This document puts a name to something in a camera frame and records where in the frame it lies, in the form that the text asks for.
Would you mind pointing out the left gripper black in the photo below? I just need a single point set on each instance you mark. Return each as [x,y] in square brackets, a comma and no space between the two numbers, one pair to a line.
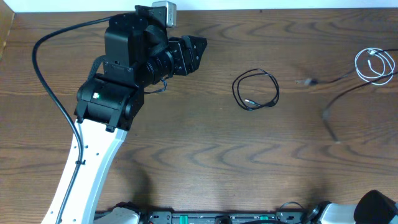
[181,56]

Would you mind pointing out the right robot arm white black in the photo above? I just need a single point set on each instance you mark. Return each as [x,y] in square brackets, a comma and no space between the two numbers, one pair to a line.
[373,208]

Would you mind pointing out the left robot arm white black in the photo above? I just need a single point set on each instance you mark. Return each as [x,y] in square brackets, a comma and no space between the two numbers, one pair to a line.
[138,53]

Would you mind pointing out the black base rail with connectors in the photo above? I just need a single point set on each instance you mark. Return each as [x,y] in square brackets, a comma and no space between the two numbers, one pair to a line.
[127,212]

